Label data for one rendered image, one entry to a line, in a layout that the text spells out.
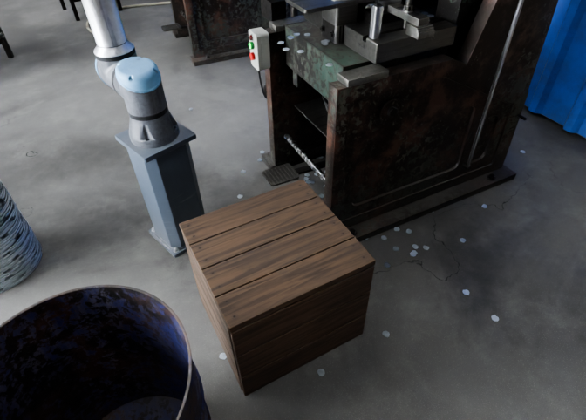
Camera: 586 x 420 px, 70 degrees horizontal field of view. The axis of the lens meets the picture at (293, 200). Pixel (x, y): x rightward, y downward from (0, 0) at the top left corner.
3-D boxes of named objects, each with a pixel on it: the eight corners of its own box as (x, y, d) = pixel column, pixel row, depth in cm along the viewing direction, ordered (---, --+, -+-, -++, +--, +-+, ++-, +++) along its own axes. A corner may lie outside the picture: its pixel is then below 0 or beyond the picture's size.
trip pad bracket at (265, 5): (273, 54, 161) (270, -1, 148) (263, 44, 168) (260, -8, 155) (288, 50, 163) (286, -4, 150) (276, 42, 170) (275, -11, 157)
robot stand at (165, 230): (175, 258, 154) (144, 159, 124) (148, 233, 164) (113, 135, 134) (216, 232, 164) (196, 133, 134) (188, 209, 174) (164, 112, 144)
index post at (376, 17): (372, 39, 122) (377, 4, 116) (367, 36, 125) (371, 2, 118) (380, 37, 123) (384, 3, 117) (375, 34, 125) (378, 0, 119)
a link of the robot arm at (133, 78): (138, 121, 121) (124, 77, 112) (118, 105, 129) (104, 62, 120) (174, 107, 127) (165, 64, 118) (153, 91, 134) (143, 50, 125)
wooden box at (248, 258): (244, 396, 117) (229, 328, 93) (199, 296, 142) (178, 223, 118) (364, 333, 130) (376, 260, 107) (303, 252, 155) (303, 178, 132)
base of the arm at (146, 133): (146, 154, 126) (138, 125, 119) (121, 135, 134) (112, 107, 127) (188, 133, 134) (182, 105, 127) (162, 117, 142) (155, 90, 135)
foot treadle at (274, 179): (272, 195, 162) (271, 185, 159) (262, 180, 169) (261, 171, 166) (397, 153, 181) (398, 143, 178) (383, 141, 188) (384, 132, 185)
